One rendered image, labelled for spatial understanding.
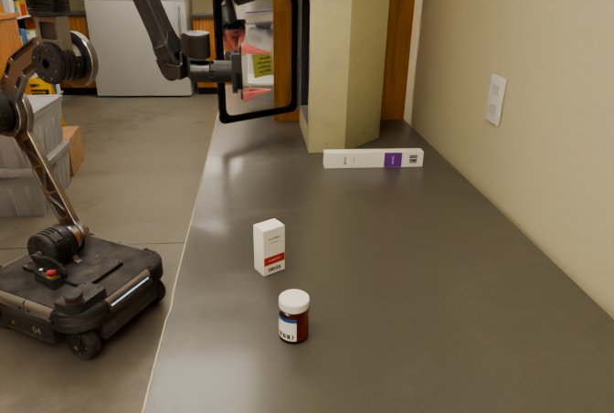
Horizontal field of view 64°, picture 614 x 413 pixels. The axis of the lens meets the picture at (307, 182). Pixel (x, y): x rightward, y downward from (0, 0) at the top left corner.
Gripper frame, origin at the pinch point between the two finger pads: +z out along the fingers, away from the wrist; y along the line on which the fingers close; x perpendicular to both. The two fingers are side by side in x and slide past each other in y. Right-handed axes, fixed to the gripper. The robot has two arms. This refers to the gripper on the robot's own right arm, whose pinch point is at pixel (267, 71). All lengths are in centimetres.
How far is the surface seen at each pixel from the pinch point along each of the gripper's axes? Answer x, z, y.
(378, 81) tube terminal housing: 20.6, 35.2, -6.9
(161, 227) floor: 144, -62, -121
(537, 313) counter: -71, 41, -25
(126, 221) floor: 153, -84, -121
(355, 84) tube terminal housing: 11.5, 26.1, -5.8
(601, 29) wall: -49, 55, 16
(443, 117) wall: 15, 55, -17
